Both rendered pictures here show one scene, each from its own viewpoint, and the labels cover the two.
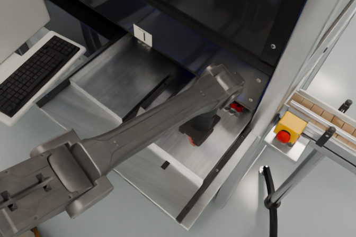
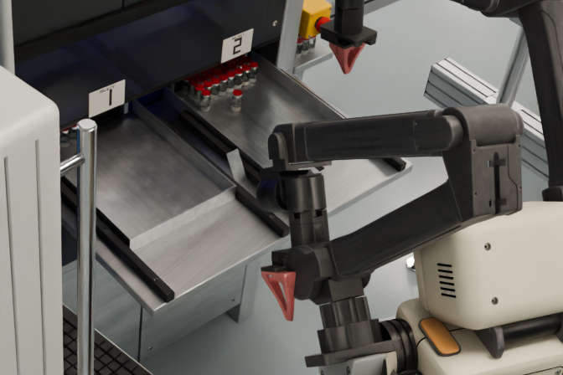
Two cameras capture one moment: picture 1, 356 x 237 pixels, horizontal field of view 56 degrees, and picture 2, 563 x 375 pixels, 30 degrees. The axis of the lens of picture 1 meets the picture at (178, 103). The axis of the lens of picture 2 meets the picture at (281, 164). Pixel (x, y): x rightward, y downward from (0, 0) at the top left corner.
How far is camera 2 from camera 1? 1.78 m
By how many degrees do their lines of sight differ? 53
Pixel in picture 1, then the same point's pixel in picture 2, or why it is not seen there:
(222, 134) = (279, 101)
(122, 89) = (162, 187)
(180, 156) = not seen: hidden behind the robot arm
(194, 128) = (358, 32)
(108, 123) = (229, 214)
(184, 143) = not seen: hidden behind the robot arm
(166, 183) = (347, 171)
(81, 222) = not seen: outside the picture
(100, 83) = (140, 213)
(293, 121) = (313, 3)
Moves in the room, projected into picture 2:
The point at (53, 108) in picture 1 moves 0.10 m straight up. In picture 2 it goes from (179, 281) to (183, 243)
